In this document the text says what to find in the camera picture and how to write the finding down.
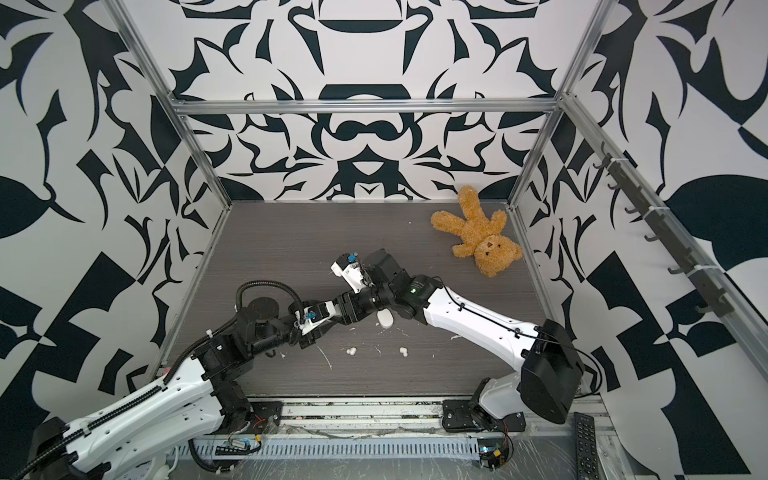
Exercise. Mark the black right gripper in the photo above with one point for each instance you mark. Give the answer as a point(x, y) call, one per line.
point(344, 302)

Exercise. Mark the white earbud charging case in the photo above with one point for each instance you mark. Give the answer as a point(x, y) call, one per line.
point(385, 319)

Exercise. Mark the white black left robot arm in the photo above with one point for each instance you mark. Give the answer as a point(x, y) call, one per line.
point(197, 396)

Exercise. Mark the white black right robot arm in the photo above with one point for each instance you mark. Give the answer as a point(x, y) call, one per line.
point(547, 369)

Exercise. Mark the green circuit board left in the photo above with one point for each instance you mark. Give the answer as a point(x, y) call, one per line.
point(239, 447)

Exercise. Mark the green circuit board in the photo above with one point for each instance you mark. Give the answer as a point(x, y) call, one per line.
point(239, 447)
point(494, 453)

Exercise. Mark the brown teddy bear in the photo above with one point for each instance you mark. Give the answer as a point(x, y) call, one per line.
point(481, 236)

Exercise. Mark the green circuit board right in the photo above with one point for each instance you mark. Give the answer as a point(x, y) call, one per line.
point(494, 453)

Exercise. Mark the black remote control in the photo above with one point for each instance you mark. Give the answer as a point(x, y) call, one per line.
point(587, 460)

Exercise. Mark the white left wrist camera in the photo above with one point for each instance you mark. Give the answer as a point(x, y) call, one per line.
point(318, 310)

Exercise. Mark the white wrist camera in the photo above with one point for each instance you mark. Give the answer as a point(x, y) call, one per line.
point(318, 310)
point(349, 268)

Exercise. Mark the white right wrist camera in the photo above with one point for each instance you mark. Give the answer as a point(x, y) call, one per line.
point(349, 268)

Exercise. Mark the aluminium mounting rail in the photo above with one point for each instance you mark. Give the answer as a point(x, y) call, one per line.
point(340, 418)

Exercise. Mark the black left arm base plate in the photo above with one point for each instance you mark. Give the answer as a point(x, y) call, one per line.
point(264, 413)

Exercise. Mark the white slotted cable duct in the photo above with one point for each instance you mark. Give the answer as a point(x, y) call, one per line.
point(351, 448)

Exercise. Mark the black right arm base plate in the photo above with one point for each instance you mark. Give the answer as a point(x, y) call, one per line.
point(464, 416)

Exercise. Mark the black wall hook rack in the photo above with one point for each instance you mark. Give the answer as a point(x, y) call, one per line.
point(717, 291)

